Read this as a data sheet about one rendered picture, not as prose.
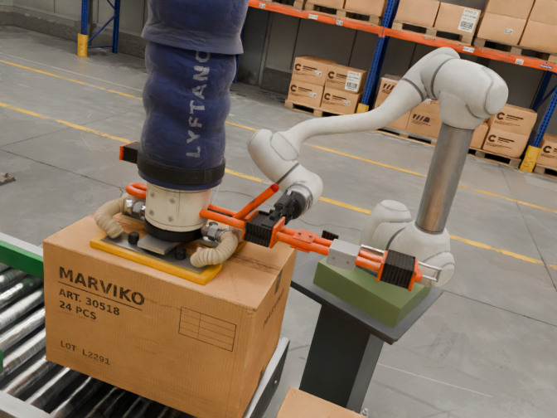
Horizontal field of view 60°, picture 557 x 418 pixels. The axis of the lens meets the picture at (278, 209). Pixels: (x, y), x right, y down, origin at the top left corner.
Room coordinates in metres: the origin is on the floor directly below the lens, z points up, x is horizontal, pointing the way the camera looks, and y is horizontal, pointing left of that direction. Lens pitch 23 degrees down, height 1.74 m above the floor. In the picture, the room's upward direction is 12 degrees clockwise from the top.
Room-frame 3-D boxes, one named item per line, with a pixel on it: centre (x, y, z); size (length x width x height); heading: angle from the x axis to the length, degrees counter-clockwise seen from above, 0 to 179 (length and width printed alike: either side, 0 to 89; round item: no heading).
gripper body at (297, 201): (1.28, -0.03, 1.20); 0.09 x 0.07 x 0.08; 165
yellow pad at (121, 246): (1.09, 0.29, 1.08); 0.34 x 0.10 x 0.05; 76
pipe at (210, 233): (1.18, 0.27, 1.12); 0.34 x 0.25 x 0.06; 76
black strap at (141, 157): (1.19, 0.27, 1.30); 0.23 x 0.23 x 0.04
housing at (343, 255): (1.07, -0.18, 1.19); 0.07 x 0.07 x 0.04; 76
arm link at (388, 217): (1.72, -0.43, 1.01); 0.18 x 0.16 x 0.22; 35
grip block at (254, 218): (1.12, 0.03, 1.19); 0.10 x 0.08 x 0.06; 166
